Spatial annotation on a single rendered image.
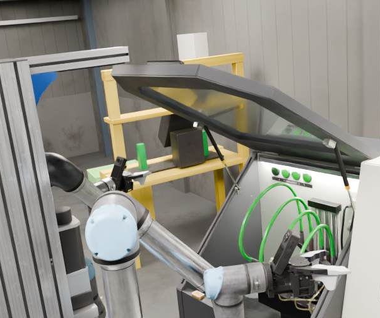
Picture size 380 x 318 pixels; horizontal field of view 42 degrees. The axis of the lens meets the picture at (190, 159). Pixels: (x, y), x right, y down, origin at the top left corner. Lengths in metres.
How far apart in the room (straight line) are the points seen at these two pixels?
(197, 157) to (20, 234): 3.37
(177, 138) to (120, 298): 3.37
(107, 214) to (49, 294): 0.43
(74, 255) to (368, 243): 1.00
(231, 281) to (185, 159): 3.39
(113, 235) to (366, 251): 1.01
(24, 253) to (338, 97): 3.13
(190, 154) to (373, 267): 2.99
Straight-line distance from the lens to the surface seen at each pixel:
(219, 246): 2.34
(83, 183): 1.83
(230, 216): 2.34
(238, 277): 1.26
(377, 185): 1.82
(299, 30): 4.35
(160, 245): 1.33
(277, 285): 1.31
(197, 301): 2.19
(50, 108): 8.95
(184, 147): 4.57
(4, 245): 1.42
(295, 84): 4.44
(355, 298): 1.92
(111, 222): 1.14
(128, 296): 1.25
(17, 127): 1.35
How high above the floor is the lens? 2.07
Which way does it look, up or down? 15 degrees down
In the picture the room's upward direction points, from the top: 6 degrees counter-clockwise
